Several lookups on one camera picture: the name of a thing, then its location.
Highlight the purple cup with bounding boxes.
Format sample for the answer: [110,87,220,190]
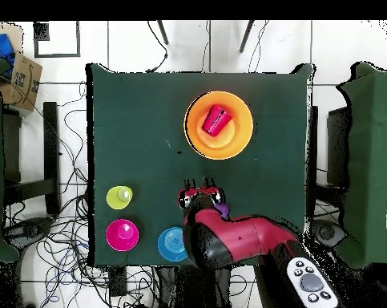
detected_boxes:
[216,201,232,221]

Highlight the large orange bowl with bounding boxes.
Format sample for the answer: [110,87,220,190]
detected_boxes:
[183,90,255,160]

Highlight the red cup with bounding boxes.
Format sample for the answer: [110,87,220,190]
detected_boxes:
[200,103,233,138]

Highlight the small blue bowl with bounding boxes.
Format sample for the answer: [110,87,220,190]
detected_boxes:
[156,226,189,263]

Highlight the pale yellow translucent cup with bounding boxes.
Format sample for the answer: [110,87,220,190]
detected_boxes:
[106,184,134,211]

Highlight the dark green tablecloth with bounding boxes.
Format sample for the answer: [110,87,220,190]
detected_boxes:
[85,63,316,268]

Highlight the small red bowl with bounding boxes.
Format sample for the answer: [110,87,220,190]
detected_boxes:
[105,218,140,253]

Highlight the black power strip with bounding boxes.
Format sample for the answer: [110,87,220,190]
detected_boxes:
[108,265,127,298]

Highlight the dark grey floor device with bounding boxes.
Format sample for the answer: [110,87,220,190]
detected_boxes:
[311,219,348,248]

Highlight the black metal stand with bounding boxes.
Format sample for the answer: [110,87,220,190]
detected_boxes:
[2,101,61,217]

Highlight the black tripod leg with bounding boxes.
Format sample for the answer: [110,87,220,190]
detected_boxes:
[156,20,170,46]
[238,20,255,54]

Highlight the black floor device with knob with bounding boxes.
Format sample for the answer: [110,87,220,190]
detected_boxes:
[5,217,54,245]

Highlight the cardboard box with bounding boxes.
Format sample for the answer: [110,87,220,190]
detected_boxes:
[0,51,44,112]

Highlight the flat cardboard sheet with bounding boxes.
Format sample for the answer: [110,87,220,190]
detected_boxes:
[0,21,25,54]

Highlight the blue bag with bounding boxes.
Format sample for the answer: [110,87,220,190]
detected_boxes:
[0,33,17,76]

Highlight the tangle of floor cables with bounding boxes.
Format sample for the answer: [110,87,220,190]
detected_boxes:
[2,81,162,308]

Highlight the black cable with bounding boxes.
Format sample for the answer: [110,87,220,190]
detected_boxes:
[146,20,169,74]

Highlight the black square floor frame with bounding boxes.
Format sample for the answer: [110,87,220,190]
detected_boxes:
[32,20,82,59]

